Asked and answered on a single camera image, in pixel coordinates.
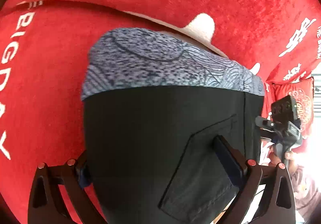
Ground black pants with grey waistband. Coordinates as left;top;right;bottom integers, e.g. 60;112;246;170
82;28;264;223

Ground red bed cover white lettering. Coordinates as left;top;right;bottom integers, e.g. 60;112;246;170
0;0;274;224

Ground red embroidered cushion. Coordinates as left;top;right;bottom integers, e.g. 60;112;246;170
273;77;314;153

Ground person's right hand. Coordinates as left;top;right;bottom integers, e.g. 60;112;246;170
266;144;298;174

